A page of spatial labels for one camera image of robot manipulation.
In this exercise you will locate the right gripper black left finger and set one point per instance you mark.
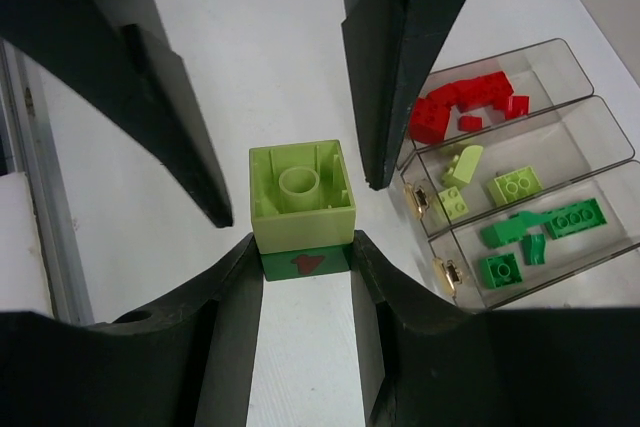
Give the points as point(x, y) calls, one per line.
point(184, 359)

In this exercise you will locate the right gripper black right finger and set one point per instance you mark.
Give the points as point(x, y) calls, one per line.
point(426, 362)

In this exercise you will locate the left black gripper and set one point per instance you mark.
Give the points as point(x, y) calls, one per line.
point(115, 55)

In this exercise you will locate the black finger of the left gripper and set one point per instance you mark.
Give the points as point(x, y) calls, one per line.
point(390, 48)

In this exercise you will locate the red lego brick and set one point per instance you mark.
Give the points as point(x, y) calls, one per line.
point(432, 114)

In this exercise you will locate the dark green lego cluster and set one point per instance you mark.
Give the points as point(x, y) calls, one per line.
point(501, 268)

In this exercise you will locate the dark green square lego brick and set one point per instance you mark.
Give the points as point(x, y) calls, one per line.
point(306, 263)

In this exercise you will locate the small red lego wedge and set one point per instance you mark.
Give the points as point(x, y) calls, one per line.
point(468, 123)

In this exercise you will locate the light green 2x3 lego brick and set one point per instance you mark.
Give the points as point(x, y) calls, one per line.
point(514, 186)

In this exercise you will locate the light green square lego brick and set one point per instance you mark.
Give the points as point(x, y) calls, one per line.
point(300, 197)

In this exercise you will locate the green 2x4 lego brick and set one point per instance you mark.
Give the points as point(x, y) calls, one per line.
point(574, 218)

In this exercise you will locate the clear bin for red legos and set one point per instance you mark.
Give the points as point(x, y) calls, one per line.
point(548, 72)

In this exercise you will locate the clear bin for light green legos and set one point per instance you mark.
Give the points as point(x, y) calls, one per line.
point(557, 145)

